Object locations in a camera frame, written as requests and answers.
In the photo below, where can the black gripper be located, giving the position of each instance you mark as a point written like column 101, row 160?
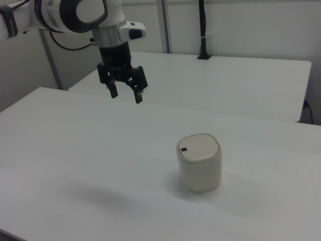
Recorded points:
column 116, row 57

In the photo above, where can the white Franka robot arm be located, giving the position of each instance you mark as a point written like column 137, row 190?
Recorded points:
column 85, row 10

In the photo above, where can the beige trash bin lid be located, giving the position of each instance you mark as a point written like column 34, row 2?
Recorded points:
column 200, row 148

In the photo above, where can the beige small trash bin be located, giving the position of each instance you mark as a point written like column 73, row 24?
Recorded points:
column 200, row 175

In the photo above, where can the black pole with clamp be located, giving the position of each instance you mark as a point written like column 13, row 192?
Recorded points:
column 202, row 25

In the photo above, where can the white side table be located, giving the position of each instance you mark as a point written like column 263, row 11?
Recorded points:
column 225, row 82

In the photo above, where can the grey metal frame post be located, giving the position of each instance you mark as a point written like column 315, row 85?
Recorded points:
column 165, row 25
column 51, row 62

